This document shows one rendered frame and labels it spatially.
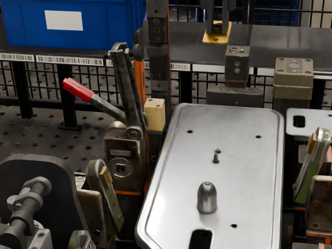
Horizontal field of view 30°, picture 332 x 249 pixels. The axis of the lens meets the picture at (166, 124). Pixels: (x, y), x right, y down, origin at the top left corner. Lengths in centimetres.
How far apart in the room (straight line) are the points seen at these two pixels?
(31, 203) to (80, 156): 91
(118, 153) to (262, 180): 25
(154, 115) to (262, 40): 43
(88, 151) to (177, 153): 58
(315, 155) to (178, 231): 25
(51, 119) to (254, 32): 67
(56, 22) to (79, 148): 40
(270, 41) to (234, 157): 44
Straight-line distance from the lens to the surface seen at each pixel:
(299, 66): 130
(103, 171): 93
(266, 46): 145
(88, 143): 171
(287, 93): 129
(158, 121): 115
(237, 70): 131
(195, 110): 125
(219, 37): 96
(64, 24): 145
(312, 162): 101
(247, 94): 131
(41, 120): 184
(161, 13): 130
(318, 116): 125
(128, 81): 103
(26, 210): 75
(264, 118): 123
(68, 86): 107
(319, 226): 108
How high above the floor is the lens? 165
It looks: 33 degrees down
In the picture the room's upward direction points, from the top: 2 degrees counter-clockwise
